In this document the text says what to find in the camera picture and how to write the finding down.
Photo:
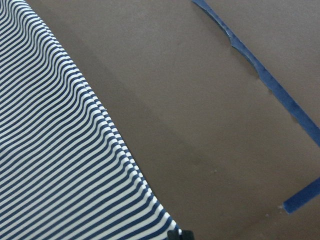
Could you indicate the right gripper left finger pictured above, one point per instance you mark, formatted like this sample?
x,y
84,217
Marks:
x,y
174,235

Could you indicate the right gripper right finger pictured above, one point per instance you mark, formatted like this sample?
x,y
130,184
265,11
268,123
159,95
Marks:
x,y
186,235

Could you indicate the navy white striped polo shirt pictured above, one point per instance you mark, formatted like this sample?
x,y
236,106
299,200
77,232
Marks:
x,y
65,171

